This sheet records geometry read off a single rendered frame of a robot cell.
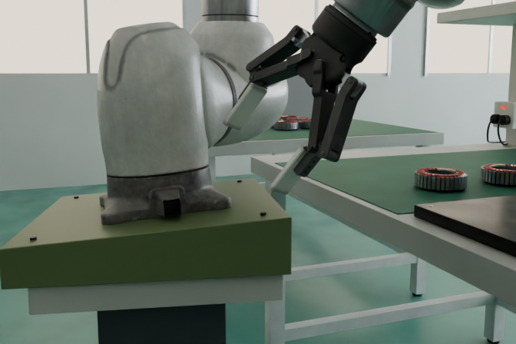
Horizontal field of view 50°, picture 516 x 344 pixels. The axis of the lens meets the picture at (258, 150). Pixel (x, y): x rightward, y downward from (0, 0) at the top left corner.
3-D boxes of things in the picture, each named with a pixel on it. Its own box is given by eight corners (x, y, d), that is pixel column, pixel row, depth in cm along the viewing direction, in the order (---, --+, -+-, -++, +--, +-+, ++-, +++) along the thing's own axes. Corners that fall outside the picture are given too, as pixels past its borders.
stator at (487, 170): (544, 185, 125) (545, 169, 125) (503, 188, 122) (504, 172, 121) (508, 176, 136) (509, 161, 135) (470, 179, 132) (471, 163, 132)
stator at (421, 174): (453, 195, 116) (454, 177, 115) (405, 187, 123) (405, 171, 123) (474, 186, 124) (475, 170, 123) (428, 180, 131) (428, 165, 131)
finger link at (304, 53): (310, 57, 66) (310, 47, 66) (244, 81, 73) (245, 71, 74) (330, 68, 69) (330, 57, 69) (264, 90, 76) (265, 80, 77)
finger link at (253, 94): (253, 84, 73) (250, 81, 73) (224, 125, 75) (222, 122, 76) (268, 91, 75) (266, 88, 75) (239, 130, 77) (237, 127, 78)
